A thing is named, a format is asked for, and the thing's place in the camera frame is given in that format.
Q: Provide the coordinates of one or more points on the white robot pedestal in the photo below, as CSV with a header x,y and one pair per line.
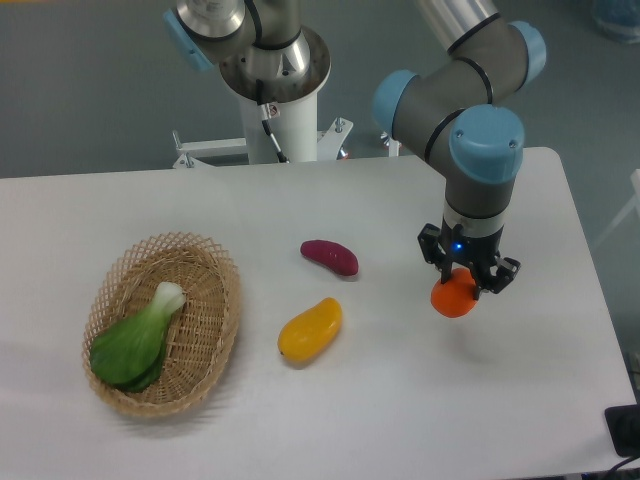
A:
x,y
276,90

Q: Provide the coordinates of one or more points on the purple sweet potato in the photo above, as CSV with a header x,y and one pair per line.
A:
x,y
331,255

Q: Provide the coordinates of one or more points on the black device at edge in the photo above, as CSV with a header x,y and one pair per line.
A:
x,y
623,426

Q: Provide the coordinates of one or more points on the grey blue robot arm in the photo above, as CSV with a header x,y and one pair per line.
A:
x,y
453,119

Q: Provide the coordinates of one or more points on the yellow mango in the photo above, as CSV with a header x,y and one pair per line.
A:
x,y
308,334

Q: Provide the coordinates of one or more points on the orange fruit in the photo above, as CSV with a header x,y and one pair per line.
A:
x,y
456,297

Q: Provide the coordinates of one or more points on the blue object top right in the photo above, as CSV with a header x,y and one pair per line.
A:
x,y
618,19

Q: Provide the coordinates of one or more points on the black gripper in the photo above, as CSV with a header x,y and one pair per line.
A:
x,y
490,271

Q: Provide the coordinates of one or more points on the white frame at right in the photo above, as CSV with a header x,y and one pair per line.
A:
x,y
632,205

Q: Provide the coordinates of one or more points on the green bok choy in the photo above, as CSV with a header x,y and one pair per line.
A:
x,y
130,354

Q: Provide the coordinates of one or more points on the woven wicker basket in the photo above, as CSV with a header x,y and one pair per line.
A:
x,y
201,333

